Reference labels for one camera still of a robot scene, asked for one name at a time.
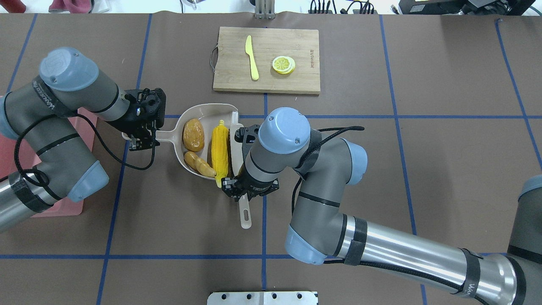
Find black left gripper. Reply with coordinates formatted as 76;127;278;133
111;88;166;151

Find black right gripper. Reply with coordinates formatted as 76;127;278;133
221;124;279;202

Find brown toy potato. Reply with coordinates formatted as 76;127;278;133
182;118;205;152

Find tan toy ginger root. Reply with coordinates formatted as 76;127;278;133
184;151;217;178

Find yellow toy corn cob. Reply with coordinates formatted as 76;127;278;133
211;119;229;189

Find beige hand brush black bristles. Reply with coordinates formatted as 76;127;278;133
229;123;252;229

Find beige plastic dustpan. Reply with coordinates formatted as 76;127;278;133
155;103;239;181

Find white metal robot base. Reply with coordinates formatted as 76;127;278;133
207;291;319;305

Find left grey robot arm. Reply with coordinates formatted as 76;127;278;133
0;47;166;232

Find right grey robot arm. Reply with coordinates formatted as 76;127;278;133
221;107;541;305

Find pink plastic bin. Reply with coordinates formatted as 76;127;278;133
0;109;97;217

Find wooden cutting board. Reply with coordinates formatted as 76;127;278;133
213;27;320;95

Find yellow lemon slices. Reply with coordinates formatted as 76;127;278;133
271;56;296;75

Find yellow plastic knife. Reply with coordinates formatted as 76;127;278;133
244;35;260;81

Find red cloth at table edge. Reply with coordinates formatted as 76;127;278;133
0;0;95;14

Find black equipment at table corner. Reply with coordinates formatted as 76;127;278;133
398;0;534;16

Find grey metal camera post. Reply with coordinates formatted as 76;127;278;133
250;0;276;19

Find black cables at table edge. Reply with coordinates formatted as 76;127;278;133
308;0;377;15

